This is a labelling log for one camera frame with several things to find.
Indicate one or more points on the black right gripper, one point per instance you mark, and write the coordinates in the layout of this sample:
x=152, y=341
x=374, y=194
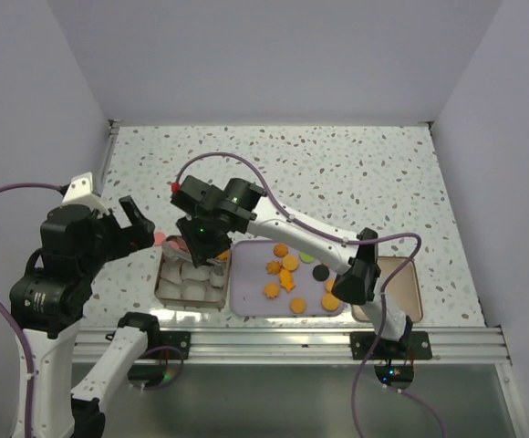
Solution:
x=201, y=251

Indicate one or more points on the brown cookie tin with liners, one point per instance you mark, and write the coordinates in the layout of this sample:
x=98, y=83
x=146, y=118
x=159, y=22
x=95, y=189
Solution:
x=181, y=284

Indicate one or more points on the orange waffle cookie bottom right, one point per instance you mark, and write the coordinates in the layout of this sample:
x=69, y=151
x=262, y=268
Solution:
x=330, y=303

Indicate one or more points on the black round cookie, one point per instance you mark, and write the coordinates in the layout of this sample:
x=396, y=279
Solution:
x=320, y=273

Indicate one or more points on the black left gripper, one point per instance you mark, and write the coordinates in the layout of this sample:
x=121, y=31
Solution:
x=140, y=234

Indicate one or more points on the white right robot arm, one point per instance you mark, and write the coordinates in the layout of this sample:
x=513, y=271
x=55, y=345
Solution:
x=213, y=214

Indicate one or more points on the aluminium mounting rail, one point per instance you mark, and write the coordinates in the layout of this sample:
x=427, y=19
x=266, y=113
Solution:
x=337, y=346

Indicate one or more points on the rose gold tin lid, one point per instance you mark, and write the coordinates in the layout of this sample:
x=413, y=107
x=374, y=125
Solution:
x=404, y=288

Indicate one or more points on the orange round cookie bottom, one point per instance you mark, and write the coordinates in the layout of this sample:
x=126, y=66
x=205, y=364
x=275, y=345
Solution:
x=297, y=305

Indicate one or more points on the orange round patterned cookie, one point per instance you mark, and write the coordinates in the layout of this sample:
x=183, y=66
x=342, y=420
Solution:
x=290, y=263

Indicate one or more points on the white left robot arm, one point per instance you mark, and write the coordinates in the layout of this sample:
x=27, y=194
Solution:
x=47, y=304

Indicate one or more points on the orange rosette cookie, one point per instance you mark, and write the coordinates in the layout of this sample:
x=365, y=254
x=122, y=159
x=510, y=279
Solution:
x=274, y=267

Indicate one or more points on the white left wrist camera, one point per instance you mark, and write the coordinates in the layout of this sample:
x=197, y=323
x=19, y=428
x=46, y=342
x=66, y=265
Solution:
x=81, y=191

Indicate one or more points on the orange cookie top right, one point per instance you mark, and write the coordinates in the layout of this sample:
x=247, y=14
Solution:
x=280, y=250

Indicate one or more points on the green round cookie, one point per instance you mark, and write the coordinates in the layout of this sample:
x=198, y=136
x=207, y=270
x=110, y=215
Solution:
x=305, y=258

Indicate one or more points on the lilac plastic tray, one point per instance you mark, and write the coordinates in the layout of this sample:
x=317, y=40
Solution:
x=248, y=278

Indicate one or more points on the orange flower cookie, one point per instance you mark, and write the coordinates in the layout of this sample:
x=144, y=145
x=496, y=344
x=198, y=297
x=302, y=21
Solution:
x=271, y=290
x=330, y=286

